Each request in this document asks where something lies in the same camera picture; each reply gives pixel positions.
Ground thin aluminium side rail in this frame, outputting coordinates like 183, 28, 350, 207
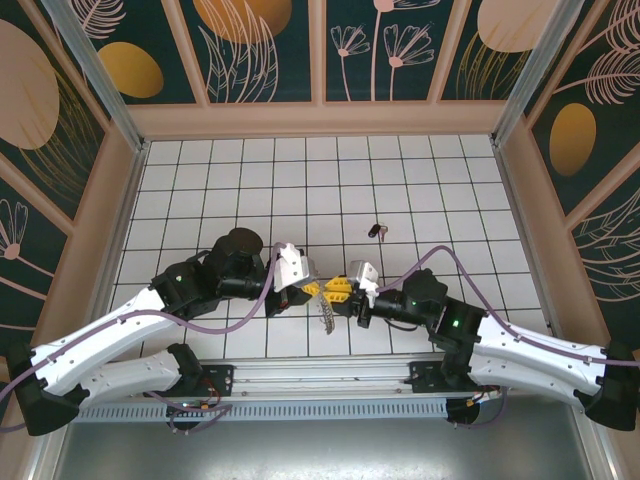
89, 142, 149, 351

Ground grey metal sheet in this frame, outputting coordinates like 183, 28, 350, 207
29, 394, 619, 480

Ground red black power wires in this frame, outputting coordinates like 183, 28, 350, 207
197, 382, 224, 416
467, 387, 504, 409

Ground grey slotted cable duct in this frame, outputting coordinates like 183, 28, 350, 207
74, 399, 451, 425

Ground aluminium corner post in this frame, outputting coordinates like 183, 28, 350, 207
492, 0, 584, 147
42, 0, 147, 154

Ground long aluminium base rail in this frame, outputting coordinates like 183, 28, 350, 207
199, 355, 506, 401

